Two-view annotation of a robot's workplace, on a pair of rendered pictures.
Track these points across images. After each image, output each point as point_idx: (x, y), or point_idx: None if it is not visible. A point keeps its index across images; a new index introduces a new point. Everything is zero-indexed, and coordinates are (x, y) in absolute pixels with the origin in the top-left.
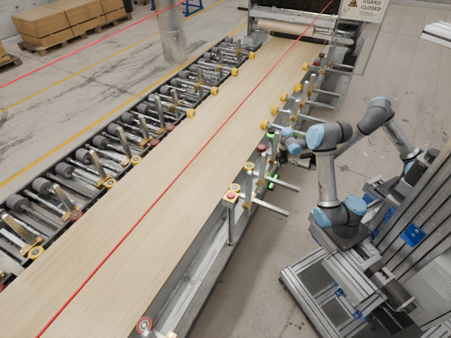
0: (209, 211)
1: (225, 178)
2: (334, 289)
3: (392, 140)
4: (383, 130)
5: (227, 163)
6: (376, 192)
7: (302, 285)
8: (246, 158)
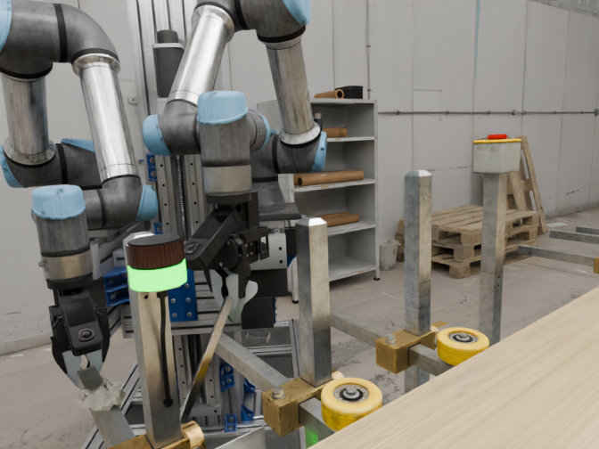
0: (572, 309)
1: (504, 374)
2: (248, 423)
3: (45, 114)
4: (40, 91)
5: (492, 442)
6: (123, 225)
7: (304, 446)
8: (340, 438)
